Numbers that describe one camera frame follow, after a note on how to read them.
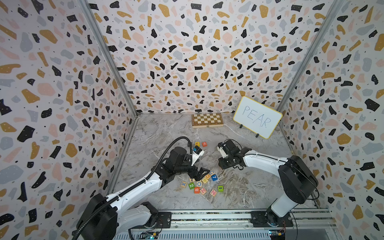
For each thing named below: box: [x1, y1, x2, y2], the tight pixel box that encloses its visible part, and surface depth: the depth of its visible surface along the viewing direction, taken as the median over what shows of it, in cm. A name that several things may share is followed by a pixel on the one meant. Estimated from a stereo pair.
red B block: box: [194, 187, 201, 194], surface depth 85 cm
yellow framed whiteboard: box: [233, 96, 283, 139], surface depth 107 cm
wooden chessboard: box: [191, 113, 224, 128], surface depth 116 cm
